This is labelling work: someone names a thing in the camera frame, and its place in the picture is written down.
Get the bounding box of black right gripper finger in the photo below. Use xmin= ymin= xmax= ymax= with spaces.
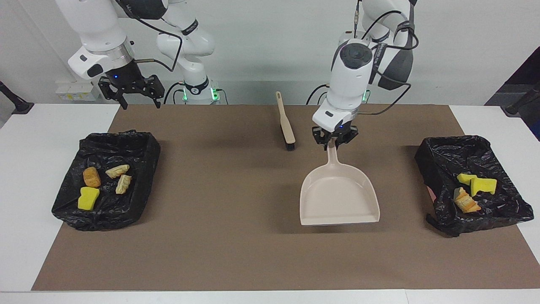
xmin=97 ymin=79 xmax=129 ymax=111
xmin=141 ymin=75 xmax=165 ymax=110

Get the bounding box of white wall socket box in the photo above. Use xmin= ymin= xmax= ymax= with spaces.
xmin=55 ymin=81 xmax=102 ymax=102

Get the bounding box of pale cream foam chunk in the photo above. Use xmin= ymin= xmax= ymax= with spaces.
xmin=105 ymin=164 xmax=130 ymax=179

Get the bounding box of black stand leg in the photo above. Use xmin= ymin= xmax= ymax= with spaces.
xmin=505 ymin=82 xmax=540 ymax=117
xmin=0 ymin=81 xmax=35 ymax=115

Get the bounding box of pale greenish foam chunk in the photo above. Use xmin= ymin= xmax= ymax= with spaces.
xmin=453 ymin=187 xmax=482 ymax=214

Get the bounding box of brown cork-like foam chunk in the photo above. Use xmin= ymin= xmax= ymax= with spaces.
xmin=82 ymin=166 xmax=102 ymax=188

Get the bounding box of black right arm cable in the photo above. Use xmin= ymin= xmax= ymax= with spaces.
xmin=114 ymin=0 xmax=184 ymax=72

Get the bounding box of black bag bin, pink patch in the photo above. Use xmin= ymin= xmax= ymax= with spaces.
xmin=414 ymin=135 xmax=535 ymax=238

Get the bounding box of arched yellow sponge piece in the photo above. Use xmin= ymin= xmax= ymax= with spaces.
xmin=470 ymin=177 xmax=498 ymax=198

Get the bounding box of black bag-lined bin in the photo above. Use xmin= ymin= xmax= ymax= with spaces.
xmin=51 ymin=130 xmax=162 ymax=232

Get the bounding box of beige hand brush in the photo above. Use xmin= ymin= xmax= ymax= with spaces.
xmin=275 ymin=91 xmax=297 ymax=152

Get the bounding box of black left base cable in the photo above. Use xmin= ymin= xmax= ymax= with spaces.
xmin=305 ymin=84 xmax=330 ymax=106

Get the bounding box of beige plastic dustpan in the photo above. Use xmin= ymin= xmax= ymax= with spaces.
xmin=299 ymin=139 xmax=381 ymax=227

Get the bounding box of dark background panel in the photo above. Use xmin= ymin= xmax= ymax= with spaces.
xmin=484 ymin=46 xmax=540 ymax=142

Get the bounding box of large brown table mat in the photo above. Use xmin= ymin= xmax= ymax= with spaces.
xmin=31 ymin=104 xmax=540 ymax=292

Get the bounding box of orange striped foam chunk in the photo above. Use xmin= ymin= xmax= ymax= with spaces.
xmin=115 ymin=174 xmax=132 ymax=195

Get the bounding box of black base cable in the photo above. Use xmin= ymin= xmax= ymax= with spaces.
xmin=163 ymin=81 xmax=229 ymax=105
xmin=305 ymin=84 xmax=330 ymax=106

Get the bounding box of black right base cable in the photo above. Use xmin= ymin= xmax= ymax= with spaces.
xmin=163 ymin=81 xmax=229 ymax=105

